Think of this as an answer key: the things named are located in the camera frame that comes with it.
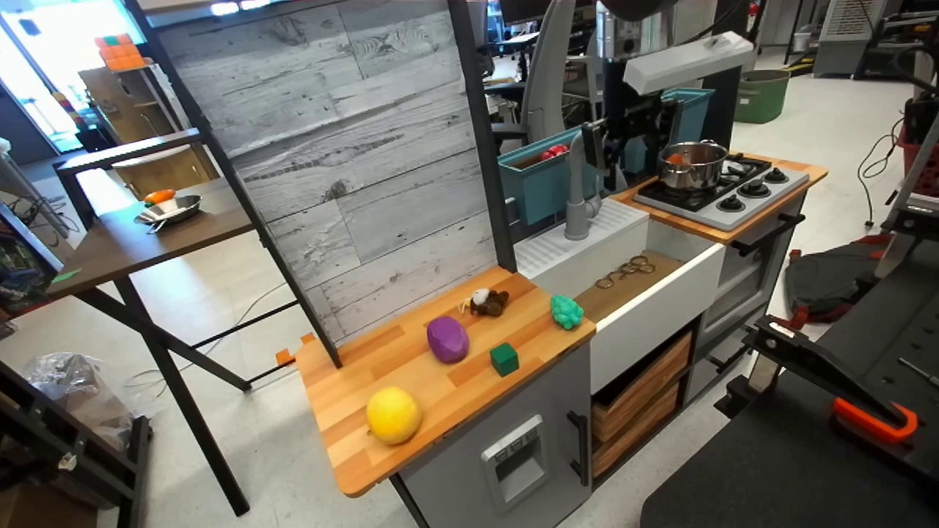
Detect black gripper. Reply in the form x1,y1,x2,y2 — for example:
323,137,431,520
584,86,675,191

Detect grey toy tap faucet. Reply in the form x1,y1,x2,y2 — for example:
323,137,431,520
565,128,600,240

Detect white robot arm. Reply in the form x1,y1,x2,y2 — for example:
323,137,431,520
593,0,757,191

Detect right teal storage bin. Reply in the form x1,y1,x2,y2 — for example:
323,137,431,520
662,87,713,140

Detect teal storage bin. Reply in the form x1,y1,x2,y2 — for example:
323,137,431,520
500,128,578,228
662,87,713,140

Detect grey office chair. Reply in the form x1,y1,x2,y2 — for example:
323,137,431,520
522,0,575,140

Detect silver cooking pot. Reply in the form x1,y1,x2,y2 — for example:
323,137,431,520
662,137,729,191

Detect left teal storage bin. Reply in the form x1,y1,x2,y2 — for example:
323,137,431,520
500,128,578,228

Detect green bin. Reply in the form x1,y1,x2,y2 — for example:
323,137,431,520
735,70,789,123

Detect grey toy stove top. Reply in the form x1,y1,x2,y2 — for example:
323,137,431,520
637,155,805,233

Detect white toy sink basin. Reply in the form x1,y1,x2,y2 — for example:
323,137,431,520
518,200,726,392

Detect toy oven door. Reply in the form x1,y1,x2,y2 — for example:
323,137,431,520
685,209,811,406

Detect green toy vegetable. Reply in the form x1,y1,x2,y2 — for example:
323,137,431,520
550,293,584,331

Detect brown and white toy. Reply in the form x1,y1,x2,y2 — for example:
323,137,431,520
471,287,508,316

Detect grey wood backdrop panel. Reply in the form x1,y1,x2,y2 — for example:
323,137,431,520
128,0,515,362

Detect small green cube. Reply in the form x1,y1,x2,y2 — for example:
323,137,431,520
491,344,519,375

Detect purple toy eggplant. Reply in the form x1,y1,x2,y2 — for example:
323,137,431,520
427,316,471,365

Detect wooden drawer crates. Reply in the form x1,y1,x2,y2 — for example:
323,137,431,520
593,331,692,479

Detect wooden butcher block countertop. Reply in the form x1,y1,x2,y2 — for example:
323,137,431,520
295,268,597,497

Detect grey cabinet with dishwasher panel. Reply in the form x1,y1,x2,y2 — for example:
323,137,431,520
393,347,593,528

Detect yellow toy lemon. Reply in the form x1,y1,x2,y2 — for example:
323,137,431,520
368,388,422,445

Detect small items on side table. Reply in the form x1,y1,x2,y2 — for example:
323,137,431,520
138,189,201,233

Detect dark brown side table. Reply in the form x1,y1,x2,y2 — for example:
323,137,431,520
7,128,287,516

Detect orange handled black clamp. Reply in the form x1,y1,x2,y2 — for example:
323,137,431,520
750,316,918,448

